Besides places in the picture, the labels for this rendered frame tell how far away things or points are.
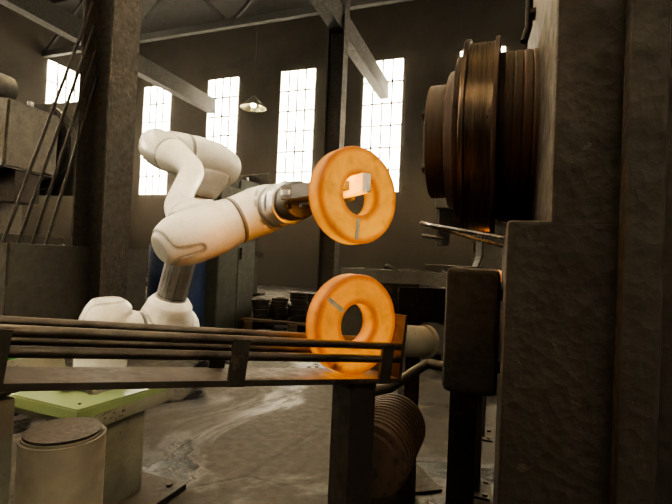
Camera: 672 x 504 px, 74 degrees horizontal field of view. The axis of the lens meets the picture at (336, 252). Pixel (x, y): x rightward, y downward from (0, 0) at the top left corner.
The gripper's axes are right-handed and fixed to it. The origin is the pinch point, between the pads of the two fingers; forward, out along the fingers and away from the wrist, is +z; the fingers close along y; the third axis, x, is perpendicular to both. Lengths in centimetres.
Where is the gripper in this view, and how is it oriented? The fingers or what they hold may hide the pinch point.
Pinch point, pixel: (353, 185)
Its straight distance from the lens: 73.1
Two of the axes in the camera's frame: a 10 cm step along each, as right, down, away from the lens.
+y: -8.2, -0.5, -5.8
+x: 0.2, -10.0, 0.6
